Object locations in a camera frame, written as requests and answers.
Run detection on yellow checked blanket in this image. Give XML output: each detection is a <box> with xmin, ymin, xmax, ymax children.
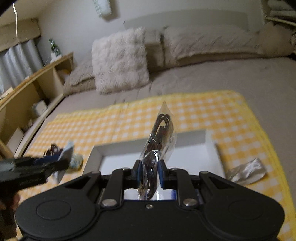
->
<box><xmin>13</xmin><ymin>90</ymin><xmax>296</xmax><ymax>241</ymax></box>

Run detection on grey curtain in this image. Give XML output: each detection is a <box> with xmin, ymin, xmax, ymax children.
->
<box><xmin>0</xmin><ymin>38</ymin><xmax>45</xmax><ymax>93</ymax></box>

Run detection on white shallow cardboard box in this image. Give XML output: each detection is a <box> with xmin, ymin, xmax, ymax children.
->
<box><xmin>86</xmin><ymin>129</ymin><xmax>226</xmax><ymax>202</ymax></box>

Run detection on crumpled clear plastic wrapper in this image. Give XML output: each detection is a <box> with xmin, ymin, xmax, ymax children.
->
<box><xmin>225</xmin><ymin>157</ymin><xmax>267</xmax><ymax>185</ymax></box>

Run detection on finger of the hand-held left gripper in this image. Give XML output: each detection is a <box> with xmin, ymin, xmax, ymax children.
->
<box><xmin>42</xmin><ymin>162</ymin><xmax>70</xmax><ymax>178</ymax></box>
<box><xmin>14</xmin><ymin>154</ymin><xmax>64</xmax><ymax>166</ymax></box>

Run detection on white wall shelf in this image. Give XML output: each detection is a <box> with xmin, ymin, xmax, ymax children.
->
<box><xmin>263</xmin><ymin>0</ymin><xmax>296</xmax><ymax>27</ymax></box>

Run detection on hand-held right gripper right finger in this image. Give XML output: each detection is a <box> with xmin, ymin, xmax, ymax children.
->
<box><xmin>159</xmin><ymin>160</ymin><xmax>234</xmax><ymax>207</ymax></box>

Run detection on fluffy white cushion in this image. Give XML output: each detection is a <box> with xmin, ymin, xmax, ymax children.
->
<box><xmin>92</xmin><ymin>27</ymin><xmax>150</xmax><ymax>95</ymax></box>

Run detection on green glass bottle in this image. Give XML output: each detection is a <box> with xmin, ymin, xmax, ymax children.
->
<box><xmin>48</xmin><ymin>38</ymin><xmax>62</xmax><ymax>59</ymax></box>

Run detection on white face mask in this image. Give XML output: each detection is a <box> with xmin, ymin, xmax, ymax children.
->
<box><xmin>53</xmin><ymin>140</ymin><xmax>75</xmax><ymax>184</ymax></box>

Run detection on dark hair tie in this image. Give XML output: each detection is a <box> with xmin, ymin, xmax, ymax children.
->
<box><xmin>43</xmin><ymin>144</ymin><xmax>63</xmax><ymax>158</ymax></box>

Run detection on white paper bag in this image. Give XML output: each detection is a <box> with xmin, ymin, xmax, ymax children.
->
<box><xmin>92</xmin><ymin>0</ymin><xmax>112</xmax><ymax>18</ymax></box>

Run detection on printed beige curtain valance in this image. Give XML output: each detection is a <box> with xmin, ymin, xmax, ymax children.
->
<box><xmin>0</xmin><ymin>18</ymin><xmax>42</xmax><ymax>53</ymax></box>

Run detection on beige pillow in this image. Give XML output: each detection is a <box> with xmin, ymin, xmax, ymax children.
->
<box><xmin>63</xmin><ymin>30</ymin><xmax>165</xmax><ymax>96</ymax></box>
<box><xmin>163</xmin><ymin>25</ymin><xmax>263</xmax><ymax>68</ymax></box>

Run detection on person's left hand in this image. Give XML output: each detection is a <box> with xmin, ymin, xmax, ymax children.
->
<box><xmin>0</xmin><ymin>193</ymin><xmax>21</xmax><ymax>210</ymax></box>

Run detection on white headboard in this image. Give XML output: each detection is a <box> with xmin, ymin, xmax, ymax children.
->
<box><xmin>123</xmin><ymin>10</ymin><xmax>250</xmax><ymax>33</ymax></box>

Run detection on folded white blankets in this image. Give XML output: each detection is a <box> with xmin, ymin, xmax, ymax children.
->
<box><xmin>268</xmin><ymin>0</ymin><xmax>296</xmax><ymax>18</ymax></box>

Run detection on white tissue box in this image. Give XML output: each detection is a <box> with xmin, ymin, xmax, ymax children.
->
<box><xmin>32</xmin><ymin>100</ymin><xmax>48</xmax><ymax>118</ymax></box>

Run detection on wooden bedside shelf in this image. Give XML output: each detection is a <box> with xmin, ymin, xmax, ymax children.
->
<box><xmin>0</xmin><ymin>52</ymin><xmax>75</xmax><ymax>159</ymax></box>

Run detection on braided rope item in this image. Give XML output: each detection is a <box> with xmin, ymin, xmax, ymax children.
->
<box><xmin>23</xmin><ymin>120</ymin><xmax>36</xmax><ymax>131</ymax></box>

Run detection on clear bag with dark cable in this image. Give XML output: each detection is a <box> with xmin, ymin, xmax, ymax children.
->
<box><xmin>136</xmin><ymin>100</ymin><xmax>178</xmax><ymax>201</ymax></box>

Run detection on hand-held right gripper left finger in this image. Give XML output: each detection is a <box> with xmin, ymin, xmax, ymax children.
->
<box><xmin>62</xmin><ymin>160</ymin><xmax>142</xmax><ymax>207</ymax></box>

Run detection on white flat box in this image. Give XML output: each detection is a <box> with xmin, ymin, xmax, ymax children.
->
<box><xmin>9</xmin><ymin>127</ymin><xmax>24</xmax><ymax>149</ymax></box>

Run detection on white hanging cable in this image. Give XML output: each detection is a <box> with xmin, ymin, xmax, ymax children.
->
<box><xmin>12</xmin><ymin>4</ymin><xmax>20</xmax><ymax>45</ymax></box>

